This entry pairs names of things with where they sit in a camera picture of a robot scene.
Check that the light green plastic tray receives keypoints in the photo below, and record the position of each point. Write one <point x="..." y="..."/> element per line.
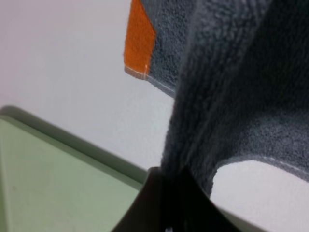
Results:
<point x="52" y="181"/>

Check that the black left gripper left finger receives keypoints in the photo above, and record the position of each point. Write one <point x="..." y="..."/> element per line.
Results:
<point x="146" y="214"/>

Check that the grey towel with orange stripes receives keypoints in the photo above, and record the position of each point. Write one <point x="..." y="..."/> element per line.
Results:
<point x="239" y="73"/>

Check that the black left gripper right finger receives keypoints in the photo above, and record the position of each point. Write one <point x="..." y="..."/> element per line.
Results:
<point x="188" y="209"/>

